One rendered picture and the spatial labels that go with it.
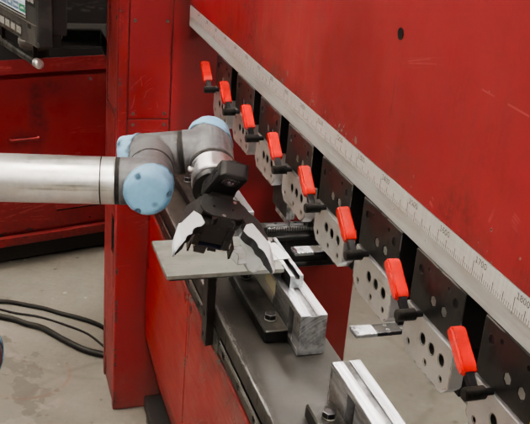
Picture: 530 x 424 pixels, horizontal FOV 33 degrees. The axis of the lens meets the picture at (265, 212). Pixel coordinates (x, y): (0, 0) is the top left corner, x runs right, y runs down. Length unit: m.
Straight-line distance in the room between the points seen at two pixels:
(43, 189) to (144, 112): 1.40
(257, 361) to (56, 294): 2.18
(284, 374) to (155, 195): 0.62
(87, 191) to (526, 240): 0.66
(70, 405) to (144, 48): 1.29
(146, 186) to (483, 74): 0.52
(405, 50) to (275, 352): 0.80
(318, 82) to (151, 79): 1.13
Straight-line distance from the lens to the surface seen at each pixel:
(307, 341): 1.91
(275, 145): 1.84
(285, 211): 1.99
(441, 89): 1.27
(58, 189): 1.40
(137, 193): 1.37
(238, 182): 1.34
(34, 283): 4.07
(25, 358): 3.54
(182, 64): 2.76
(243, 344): 1.94
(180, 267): 1.97
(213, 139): 1.50
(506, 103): 1.13
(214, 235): 1.39
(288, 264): 2.03
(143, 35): 2.72
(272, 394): 1.79
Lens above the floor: 1.88
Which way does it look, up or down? 23 degrees down
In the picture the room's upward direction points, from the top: 5 degrees clockwise
